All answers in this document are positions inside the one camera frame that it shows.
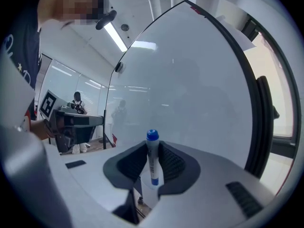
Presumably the person's left hand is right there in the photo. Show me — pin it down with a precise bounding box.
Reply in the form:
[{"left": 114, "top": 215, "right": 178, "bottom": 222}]
[{"left": 44, "top": 120, "right": 57, "bottom": 139}]

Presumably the person's left forearm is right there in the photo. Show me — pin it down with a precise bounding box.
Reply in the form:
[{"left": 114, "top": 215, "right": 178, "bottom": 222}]
[{"left": 30, "top": 120, "right": 48, "bottom": 141}]

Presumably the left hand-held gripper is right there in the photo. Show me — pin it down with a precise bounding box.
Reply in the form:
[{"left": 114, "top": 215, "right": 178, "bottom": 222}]
[{"left": 38, "top": 89, "right": 105, "bottom": 153}]

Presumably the person's black printed t-shirt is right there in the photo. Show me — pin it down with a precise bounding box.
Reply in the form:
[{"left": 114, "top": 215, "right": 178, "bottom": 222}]
[{"left": 2, "top": 0, "right": 42, "bottom": 133}]

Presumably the black window frame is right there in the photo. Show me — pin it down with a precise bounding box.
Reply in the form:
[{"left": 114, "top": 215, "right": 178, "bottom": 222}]
[{"left": 242, "top": 15, "right": 300, "bottom": 161}]

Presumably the white whiteboard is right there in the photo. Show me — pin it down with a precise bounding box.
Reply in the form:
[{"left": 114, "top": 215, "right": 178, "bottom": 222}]
[{"left": 103, "top": 0, "right": 259, "bottom": 175}]

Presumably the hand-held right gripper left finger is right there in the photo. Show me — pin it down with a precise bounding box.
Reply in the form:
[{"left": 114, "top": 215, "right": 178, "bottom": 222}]
[{"left": 44, "top": 140, "right": 149, "bottom": 228}]

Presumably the black head camera mount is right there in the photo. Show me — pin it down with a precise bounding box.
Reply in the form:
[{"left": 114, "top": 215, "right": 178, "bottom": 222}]
[{"left": 95, "top": 9, "right": 117, "bottom": 30}]

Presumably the blue-capped whiteboard marker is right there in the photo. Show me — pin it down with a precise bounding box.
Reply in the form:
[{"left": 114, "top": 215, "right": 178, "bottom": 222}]
[{"left": 145, "top": 129, "right": 160, "bottom": 186}]

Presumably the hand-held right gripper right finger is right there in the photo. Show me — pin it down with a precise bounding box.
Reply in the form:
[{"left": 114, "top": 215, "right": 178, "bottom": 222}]
[{"left": 142, "top": 140, "right": 279, "bottom": 228}]

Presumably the person's head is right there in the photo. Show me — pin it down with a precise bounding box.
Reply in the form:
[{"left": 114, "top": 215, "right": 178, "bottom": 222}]
[{"left": 38, "top": 0, "right": 106, "bottom": 27}]

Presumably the long ceiling light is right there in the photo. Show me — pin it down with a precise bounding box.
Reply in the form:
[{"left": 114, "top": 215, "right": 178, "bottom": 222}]
[{"left": 104, "top": 22, "right": 129, "bottom": 52}]

